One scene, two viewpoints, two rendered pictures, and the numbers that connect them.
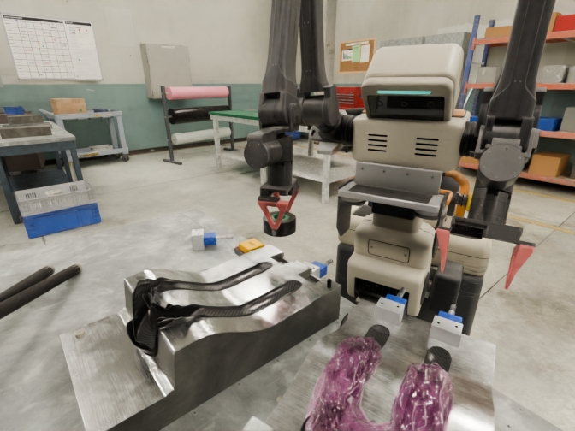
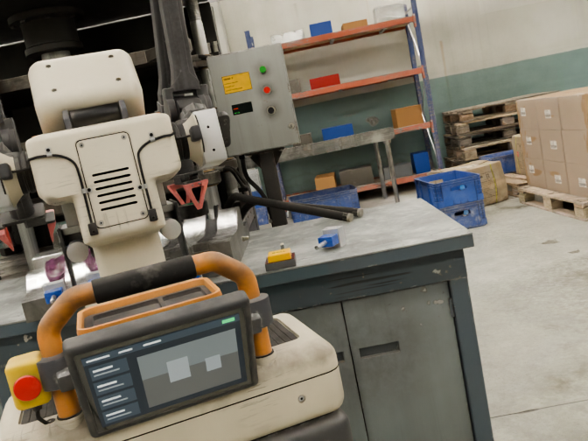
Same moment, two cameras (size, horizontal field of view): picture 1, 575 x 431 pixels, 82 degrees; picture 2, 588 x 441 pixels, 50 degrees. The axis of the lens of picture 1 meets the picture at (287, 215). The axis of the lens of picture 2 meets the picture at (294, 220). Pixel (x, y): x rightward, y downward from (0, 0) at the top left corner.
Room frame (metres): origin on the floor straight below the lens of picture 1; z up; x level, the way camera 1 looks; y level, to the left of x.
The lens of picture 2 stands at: (2.07, -1.07, 1.17)
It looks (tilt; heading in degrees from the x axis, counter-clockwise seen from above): 9 degrees down; 132
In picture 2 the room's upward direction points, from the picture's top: 12 degrees counter-clockwise
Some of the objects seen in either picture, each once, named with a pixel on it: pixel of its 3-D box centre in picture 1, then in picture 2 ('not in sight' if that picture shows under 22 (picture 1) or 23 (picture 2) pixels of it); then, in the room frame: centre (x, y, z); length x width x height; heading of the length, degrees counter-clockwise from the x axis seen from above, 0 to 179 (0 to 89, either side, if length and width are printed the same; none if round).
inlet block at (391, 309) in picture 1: (394, 304); (97, 285); (0.60, -0.23, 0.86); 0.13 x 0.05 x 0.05; 147
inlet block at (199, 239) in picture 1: (212, 238); (326, 241); (0.99, 0.25, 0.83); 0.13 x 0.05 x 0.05; 102
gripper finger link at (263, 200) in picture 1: (276, 208); (185, 192); (0.71, 0.03, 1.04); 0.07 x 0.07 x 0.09; 75
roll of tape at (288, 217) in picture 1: (279, 223); (193, 209); (0.74, 0.02, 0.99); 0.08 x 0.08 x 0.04
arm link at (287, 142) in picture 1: (278, 148); not in sight; (0.73, 0.02, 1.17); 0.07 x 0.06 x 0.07; 152
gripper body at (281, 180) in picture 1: (280, 174); (183, 165); (0.74, 0.02, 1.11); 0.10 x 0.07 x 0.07; 165
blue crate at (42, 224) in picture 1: (61, 214); not in sight; (3.02, 2.22, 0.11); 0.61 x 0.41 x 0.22; 130
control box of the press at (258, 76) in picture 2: not in sight; (281, 228); (0.27, 0.83, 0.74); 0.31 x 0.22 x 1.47; 40
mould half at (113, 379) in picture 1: (210, 310); (198, 240); (0.56, 0.16, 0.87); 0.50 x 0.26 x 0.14; 130
